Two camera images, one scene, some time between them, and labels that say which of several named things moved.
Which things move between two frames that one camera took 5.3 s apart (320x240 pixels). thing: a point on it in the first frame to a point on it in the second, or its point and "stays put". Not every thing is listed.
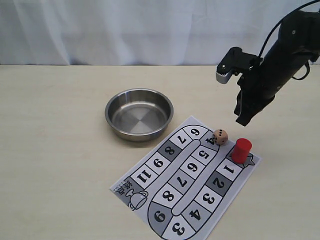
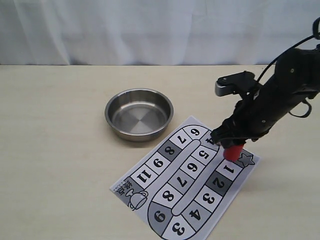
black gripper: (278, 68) to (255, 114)
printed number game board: (184, 187) stays put
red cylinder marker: (241, 151) to (232, 153)
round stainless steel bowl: (139, 114) stays put
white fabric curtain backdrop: (134, 32) stays put
